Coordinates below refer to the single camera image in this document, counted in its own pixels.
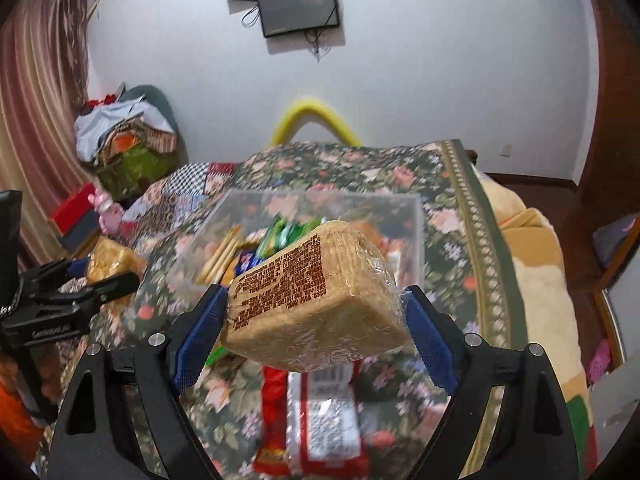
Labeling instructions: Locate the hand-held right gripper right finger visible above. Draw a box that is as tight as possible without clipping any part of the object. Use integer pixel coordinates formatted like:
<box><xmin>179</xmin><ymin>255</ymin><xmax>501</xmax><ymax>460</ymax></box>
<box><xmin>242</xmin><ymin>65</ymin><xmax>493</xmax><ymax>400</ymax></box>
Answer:
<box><xmin>401</xmin><ymin>285</ymin><xmax>594</xmax><ymax>480</ymax></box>

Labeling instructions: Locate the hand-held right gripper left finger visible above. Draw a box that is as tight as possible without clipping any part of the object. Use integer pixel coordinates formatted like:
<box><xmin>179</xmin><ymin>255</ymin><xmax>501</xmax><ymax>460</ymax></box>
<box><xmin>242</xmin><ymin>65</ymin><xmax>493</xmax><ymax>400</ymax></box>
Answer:
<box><xmin>47</xmin><ymin>284</ymin><xmax>232</xmax><ymax>480</ymax></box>

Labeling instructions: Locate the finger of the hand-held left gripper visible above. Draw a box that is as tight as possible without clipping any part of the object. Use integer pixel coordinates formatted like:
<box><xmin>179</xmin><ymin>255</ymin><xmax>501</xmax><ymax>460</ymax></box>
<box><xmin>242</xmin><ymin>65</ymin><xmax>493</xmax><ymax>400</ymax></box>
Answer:
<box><xmin>22</xmin><ymin>256</ymin><xmax>94</xmax><ymax>288</ymax></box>
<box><xmin>30</xmin><ymin>271</ymin><xmax>141</xmax><ymax>311</ymax></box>

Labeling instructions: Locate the clear bag of brown buns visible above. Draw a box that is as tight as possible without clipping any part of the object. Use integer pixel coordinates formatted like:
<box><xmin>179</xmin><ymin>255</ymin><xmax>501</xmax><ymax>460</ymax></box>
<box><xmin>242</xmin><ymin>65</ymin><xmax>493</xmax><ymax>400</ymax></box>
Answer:
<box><xmin>85</xmin><ymin>237</ymin><xmax>147</xmax><ymax>287</ymax></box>

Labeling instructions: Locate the yellow snack packet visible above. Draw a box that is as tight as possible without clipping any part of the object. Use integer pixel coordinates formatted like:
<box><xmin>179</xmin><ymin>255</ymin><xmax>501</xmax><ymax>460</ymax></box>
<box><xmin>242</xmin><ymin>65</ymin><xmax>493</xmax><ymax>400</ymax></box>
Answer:
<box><xmin>194</xmin><ymin>224</ymin><xmax>247</xmax><ymax>287</ymax></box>

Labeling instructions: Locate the blue snack packet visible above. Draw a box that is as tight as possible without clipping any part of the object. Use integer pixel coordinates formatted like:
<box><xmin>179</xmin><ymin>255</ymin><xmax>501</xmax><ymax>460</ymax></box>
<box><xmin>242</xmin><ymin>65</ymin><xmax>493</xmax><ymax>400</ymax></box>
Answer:
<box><xmin>234</xmin><ymin>249</ymin><xmax>263</xmax><ymax>278</ymax></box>

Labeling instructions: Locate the brown bread block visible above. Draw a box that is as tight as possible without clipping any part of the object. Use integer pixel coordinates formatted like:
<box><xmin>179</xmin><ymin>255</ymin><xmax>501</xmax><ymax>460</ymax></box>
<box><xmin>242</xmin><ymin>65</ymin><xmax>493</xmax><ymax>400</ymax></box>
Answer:
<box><xmin>220</xmin><ymin>220</ymin><xmax>409</xmax><ymax>374</ymax></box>

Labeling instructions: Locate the green candy packet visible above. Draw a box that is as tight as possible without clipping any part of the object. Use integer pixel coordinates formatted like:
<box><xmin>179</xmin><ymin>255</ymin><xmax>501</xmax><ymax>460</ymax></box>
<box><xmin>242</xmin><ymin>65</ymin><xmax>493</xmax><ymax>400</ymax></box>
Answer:
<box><xmin>254</xmin><ymin>214</ymin><xmax>323</xmax><ymax>262</ymax></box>

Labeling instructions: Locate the clear plastic container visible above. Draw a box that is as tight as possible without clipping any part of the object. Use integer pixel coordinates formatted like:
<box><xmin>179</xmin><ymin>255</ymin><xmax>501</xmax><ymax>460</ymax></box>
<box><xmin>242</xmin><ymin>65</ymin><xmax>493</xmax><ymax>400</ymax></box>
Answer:
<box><xmin>172</xmin><ymin>187</ymin><xmax>429</xmax><ymax>307</ymax></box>

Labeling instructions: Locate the grey box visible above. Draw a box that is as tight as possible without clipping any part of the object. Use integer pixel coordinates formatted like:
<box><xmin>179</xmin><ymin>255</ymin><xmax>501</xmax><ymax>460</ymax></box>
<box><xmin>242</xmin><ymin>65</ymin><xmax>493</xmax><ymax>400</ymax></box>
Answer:
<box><xmin>60</xmin><ymin>212</ymin><xmax>104</xmax><ymax>254</ymax></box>

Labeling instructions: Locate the red box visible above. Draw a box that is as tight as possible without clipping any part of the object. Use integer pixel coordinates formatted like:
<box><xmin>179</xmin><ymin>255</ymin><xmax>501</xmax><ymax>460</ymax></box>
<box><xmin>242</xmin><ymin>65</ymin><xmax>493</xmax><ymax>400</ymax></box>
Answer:
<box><xmin>50</xmin><ymin>182</ymin><xmax>99</xmax><ymax>237</ymax></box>

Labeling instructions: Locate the pink plush toy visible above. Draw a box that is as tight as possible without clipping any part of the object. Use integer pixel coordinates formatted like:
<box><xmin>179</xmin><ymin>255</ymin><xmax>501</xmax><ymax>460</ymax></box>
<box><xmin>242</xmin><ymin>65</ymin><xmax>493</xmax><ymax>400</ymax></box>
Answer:
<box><xmin>89</xmin><ymin>191</ymin><xmax>127</xmax><ymax>237</ymax></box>

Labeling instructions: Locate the patchwork quilt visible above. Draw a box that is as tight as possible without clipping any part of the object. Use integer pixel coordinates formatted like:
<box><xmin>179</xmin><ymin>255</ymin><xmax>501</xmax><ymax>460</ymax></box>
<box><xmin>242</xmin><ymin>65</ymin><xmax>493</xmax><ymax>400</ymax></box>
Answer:
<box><xmin>119</xmin><ymin>161</ymin><xmax>240</xmax><ymax>243</ymax></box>

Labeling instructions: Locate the pile of clothes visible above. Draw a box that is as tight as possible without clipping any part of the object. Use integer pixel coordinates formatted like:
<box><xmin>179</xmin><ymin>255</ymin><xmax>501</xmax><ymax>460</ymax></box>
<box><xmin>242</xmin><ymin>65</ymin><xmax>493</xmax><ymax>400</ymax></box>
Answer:
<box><xmin>75</xmin><ymin>85</ymin><xmax>179</xmax><ymax>202</ymax></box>

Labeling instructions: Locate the yellow fleece blanket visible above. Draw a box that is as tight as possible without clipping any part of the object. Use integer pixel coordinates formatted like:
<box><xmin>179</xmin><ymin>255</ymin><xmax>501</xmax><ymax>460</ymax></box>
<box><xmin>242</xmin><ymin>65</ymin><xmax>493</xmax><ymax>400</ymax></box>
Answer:
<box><xmin>472</xmin><ymin>167</ymin><xmax>602</xmax><ymax>480</ymax></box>

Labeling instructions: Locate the red and white wafer packet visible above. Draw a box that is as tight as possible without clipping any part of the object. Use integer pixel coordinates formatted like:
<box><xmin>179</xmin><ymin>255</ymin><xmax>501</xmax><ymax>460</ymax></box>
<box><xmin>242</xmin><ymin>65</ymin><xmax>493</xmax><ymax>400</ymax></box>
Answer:
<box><xmin>252</xmin><ymin>359</ymin><xmax>372</xmax><ymax>479</ymax></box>

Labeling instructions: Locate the dark floral blanket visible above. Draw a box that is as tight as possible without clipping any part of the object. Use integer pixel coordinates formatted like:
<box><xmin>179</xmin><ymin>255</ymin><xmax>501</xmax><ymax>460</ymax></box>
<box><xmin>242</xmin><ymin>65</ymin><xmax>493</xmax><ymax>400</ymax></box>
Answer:
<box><xmin>45</xmin><ymin>140</ymin><xmax>532</xmax><ymax>480</ymax></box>

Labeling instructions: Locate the striped brown curtain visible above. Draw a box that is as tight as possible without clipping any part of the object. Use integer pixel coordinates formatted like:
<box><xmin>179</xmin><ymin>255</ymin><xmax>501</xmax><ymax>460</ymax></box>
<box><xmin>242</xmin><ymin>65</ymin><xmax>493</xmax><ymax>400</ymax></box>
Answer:
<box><xmin>0</xmin><ymin>0</ymin><xmax>109</xmax><ymax>267</ymax></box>

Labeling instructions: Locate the pink cloth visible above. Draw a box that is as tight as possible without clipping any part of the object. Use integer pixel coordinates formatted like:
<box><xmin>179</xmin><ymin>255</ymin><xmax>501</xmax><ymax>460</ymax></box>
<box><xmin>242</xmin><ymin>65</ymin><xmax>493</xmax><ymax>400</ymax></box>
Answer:
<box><xmin>585</xmin><ymin>339</ymin><xmax>614</xmax><ymax>384</ymax></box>

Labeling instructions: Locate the wooden chair with grey cushion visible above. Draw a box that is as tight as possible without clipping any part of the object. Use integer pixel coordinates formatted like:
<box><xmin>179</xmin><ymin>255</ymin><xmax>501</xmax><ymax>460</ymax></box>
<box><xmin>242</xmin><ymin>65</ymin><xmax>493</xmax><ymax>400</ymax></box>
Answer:
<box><xmin>591</xmin><ymin>212</ymin><xmax>640</xmax><ymax>306</ymax></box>

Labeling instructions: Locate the yellow foam tube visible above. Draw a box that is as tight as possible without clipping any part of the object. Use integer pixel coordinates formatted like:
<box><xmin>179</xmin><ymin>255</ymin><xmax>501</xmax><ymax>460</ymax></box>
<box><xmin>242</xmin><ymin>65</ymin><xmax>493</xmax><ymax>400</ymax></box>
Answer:
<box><xmin>270</xmin><ymin>96</ymin><xmax>364</xmax><ymax>147</ymax></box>

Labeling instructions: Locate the wooden door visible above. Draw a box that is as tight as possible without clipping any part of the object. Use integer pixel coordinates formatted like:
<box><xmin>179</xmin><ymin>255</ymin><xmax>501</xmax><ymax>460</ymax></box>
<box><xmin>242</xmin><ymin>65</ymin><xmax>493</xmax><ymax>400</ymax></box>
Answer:
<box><xmin>575</xmin><ymin>0</ymin><xmax>640</xmax><ymax>202</ymax></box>

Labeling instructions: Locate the black hanging cable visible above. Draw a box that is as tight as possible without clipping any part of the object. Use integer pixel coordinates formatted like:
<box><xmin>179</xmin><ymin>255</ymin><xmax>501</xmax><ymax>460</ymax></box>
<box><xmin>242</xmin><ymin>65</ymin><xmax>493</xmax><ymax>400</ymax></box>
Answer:
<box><xmin>305</xmin><ymin>29</ymin><xmax>334</xmax><ymax>62</ymax></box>

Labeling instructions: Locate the small black wall monitor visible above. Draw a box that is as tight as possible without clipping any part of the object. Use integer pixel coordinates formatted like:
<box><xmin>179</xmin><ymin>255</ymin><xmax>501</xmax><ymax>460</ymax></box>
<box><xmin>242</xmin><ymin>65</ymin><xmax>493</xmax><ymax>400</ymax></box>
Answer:
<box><xmin>256</xmin><ymin>0</ymin><xmax>342</xmax><ymax>39</ymax></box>

